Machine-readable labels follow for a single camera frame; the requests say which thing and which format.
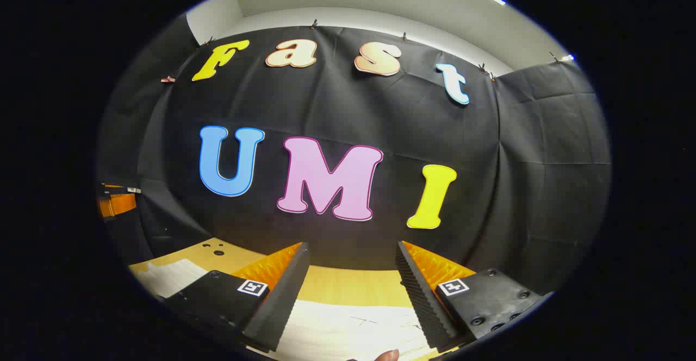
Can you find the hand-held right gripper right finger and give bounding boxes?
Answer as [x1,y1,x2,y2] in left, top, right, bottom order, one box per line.
[395,240,544,353]

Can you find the black backdrop cloth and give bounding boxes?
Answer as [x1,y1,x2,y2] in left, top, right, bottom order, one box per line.
[97,16,612,296]

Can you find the white jeans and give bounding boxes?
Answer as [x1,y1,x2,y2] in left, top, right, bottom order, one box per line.
[135,259,442,361]

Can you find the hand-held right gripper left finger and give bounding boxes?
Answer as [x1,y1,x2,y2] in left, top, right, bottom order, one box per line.
[163,241,312,353]

